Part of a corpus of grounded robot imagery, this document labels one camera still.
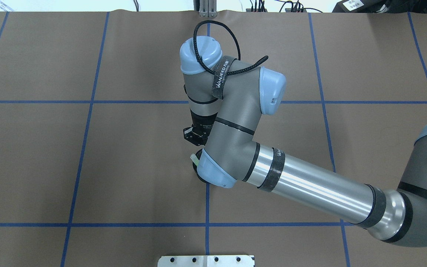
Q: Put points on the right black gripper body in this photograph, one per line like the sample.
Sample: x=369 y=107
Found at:
x=201 y=124

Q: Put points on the green highlighter pen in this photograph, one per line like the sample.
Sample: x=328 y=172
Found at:
x=194 y=159

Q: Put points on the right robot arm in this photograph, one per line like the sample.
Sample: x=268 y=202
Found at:
x=225 y=113

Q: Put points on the brown table mat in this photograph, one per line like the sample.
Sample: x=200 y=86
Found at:
x=94 y=170

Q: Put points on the metal mounting plate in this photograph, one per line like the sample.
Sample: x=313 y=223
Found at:
x=207 y=261

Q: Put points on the aluminium frame post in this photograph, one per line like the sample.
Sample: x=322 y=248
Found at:
x=206 y=8

